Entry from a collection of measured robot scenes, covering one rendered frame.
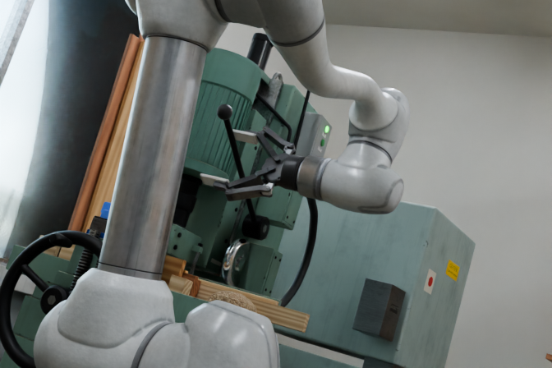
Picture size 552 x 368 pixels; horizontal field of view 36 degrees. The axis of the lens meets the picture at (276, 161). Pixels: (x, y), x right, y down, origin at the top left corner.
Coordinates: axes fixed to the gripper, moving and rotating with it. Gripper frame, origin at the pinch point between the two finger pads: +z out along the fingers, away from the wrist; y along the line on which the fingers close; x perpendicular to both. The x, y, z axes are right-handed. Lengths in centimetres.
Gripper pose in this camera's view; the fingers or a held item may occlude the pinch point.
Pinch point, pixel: (220, 156)
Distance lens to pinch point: 187.6
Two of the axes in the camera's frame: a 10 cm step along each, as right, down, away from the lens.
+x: -2.0, -6.6, -7.3
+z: -8.9, -1.9, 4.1
